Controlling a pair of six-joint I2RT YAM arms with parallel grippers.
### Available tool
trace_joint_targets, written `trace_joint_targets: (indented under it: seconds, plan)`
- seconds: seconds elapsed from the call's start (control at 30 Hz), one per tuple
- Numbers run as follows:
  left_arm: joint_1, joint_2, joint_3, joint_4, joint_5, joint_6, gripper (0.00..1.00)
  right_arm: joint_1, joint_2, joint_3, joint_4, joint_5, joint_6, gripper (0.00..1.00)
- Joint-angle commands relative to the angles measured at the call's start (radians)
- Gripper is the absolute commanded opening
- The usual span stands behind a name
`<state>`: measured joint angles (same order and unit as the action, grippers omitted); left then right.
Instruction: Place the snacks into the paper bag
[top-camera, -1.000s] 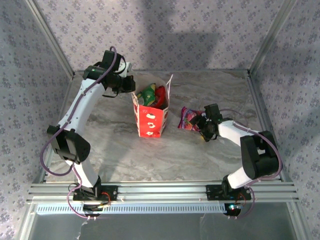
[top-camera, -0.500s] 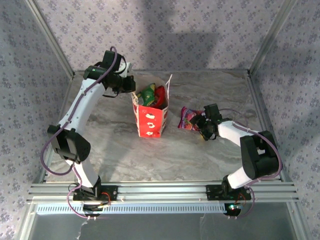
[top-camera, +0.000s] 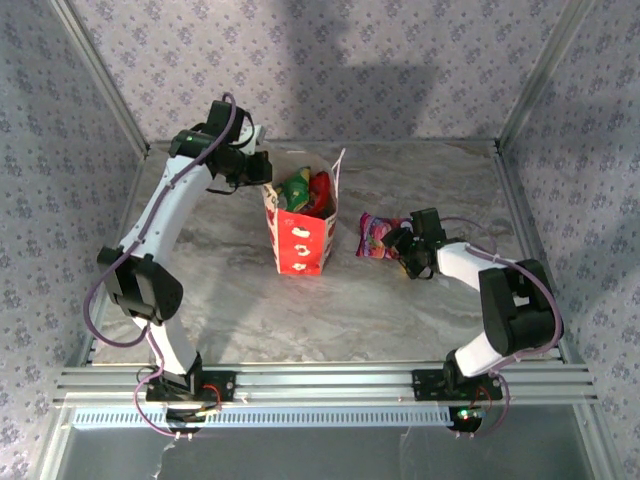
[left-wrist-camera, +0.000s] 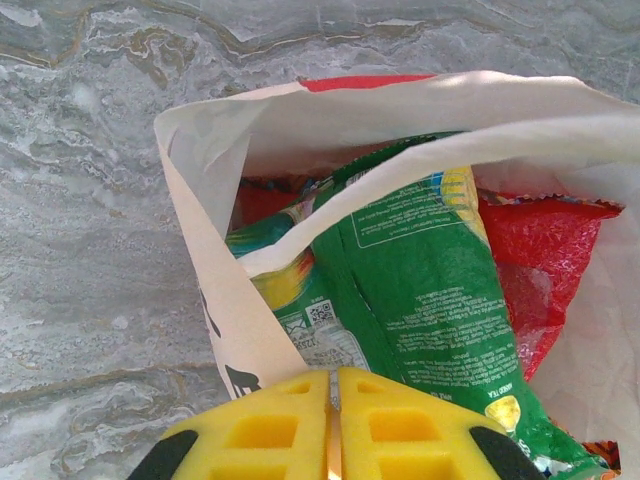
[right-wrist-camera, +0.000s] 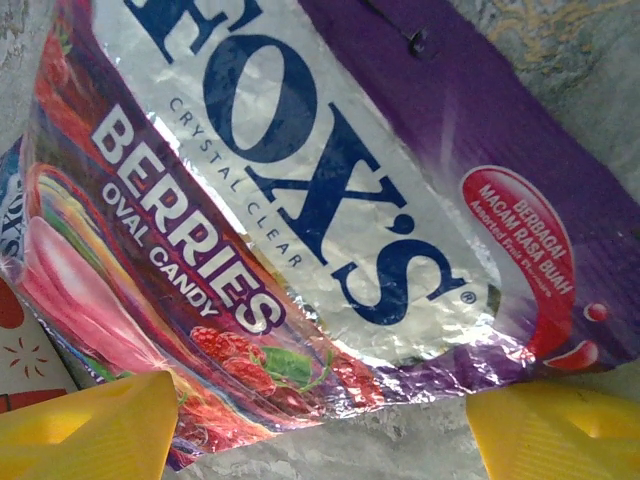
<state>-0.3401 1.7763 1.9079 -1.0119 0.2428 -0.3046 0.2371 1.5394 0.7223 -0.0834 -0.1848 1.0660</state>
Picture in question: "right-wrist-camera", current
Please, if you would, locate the red and white paper bag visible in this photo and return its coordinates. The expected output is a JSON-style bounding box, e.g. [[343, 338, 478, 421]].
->
[[0, 277, 81, 416]]

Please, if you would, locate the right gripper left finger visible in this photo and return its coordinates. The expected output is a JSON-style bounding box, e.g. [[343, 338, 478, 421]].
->
[[0, 372, 179, 480]]

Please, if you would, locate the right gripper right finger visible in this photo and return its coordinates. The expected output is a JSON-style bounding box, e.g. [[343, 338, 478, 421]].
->
[[467, 382, 640, 480]]

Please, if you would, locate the purple Fox's berries candy bag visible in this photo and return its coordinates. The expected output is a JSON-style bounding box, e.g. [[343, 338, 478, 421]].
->
[[0, 0, 640, 471]]

